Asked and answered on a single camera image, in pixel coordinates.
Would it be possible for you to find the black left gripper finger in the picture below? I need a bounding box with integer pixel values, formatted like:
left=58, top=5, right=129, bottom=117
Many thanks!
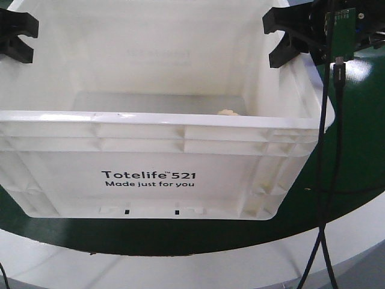
left=1, top=8, right=39, bottom=38
left=1, top=37, right=34, bottom=64

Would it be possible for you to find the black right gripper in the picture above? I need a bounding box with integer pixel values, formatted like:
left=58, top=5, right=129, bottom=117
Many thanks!
left=262, top=1, right=384, bottom=68

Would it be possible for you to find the pink plush dinosaur toy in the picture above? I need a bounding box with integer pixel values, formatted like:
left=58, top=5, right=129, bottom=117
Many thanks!
left=217, top=109, right=239, bottom=116

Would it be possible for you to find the white Totelife plastic crate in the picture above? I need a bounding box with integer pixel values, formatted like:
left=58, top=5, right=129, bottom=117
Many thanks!
left=1, top=1, right=322, bottom=220

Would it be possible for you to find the green circuit board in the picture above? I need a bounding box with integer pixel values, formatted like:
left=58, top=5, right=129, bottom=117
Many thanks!
left=331, top=8, right=356, bottom=62

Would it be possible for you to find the black braided usb cable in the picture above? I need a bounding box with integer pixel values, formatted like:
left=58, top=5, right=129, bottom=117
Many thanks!
left=318, top=57, right=345, bottom=289

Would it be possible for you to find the black cable lower left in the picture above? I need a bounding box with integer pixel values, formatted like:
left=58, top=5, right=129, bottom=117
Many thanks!
left=0, top=262, right=9, bottom=289

